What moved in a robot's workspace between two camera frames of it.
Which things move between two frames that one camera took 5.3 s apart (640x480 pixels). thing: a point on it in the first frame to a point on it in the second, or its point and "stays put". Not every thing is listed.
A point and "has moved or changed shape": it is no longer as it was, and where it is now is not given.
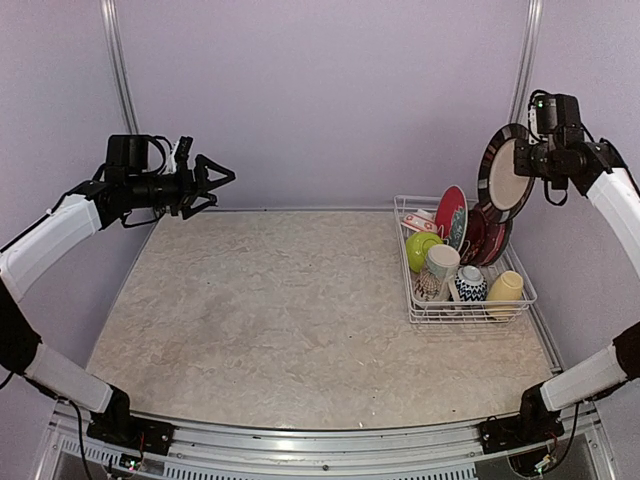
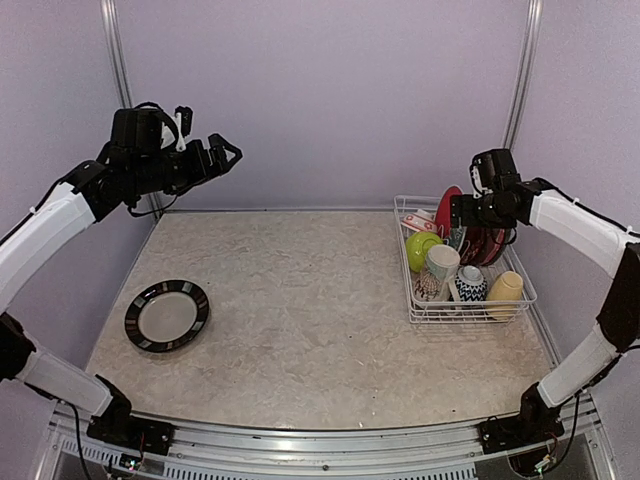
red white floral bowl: [420, 221] stays put
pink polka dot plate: [486, 240] stays put
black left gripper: [189, 190] to [202, 170]
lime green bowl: [416, 247] stays put
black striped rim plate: [503, 195] has moved or changed shape
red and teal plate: [451, 216] stays put
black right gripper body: [545, 163] to [487, 215]
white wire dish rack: [458, 267] stays put
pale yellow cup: [504, 295] stays put
